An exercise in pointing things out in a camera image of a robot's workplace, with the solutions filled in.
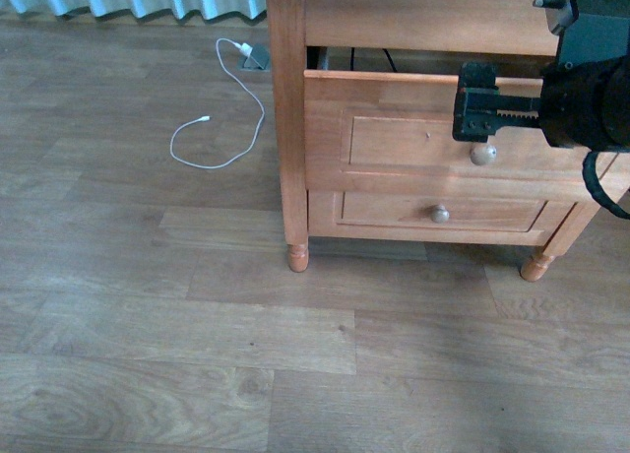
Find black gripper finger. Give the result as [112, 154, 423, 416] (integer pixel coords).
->
[452, 62, 540, 143]

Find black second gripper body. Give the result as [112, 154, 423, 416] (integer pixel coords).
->
[534, 0, 629, 152]

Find drawer wooden knob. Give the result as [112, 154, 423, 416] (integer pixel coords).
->
[470, 143, 497, 166]
[429, 205, 450, 224]

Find black charger cable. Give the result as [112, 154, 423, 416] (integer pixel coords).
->
[348, 47, 399, 74]

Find wooden nightstand cabinet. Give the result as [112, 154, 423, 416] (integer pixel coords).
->
[267, 0, 629, 281]

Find open metal floor socket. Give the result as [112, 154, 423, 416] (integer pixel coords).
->
[239, 44, 271, 71]

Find white plug in floor socket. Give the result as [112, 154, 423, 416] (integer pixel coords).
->
[233, 42, 253, 58]

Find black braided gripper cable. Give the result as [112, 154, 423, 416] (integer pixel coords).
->
[582, 150, 630, 221]

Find white cable on floor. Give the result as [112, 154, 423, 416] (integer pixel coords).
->
[169, 37, 267, 170]

